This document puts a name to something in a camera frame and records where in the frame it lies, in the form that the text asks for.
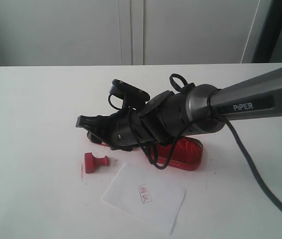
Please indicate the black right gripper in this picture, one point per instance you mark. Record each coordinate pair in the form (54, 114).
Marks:
(121, 130)

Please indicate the red rubber stamp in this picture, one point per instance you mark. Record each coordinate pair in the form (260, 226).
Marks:
(91, 163)

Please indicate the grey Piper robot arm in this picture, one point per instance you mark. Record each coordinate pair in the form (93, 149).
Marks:
(187, 110)

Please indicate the red ink pad tin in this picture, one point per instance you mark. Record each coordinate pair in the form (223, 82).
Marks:
(187, 154)

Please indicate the gold tin lid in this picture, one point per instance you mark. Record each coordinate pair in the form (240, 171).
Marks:
(93, 139)

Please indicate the white paper sheet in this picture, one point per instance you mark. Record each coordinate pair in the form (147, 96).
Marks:
(151, 198)

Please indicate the white cabinet doors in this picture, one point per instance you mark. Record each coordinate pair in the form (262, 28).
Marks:
(129, 32)

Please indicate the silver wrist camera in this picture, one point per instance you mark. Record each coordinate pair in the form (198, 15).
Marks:
(120, 89)

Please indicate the dark metal post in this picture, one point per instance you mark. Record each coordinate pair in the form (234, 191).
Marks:
(269, 34)

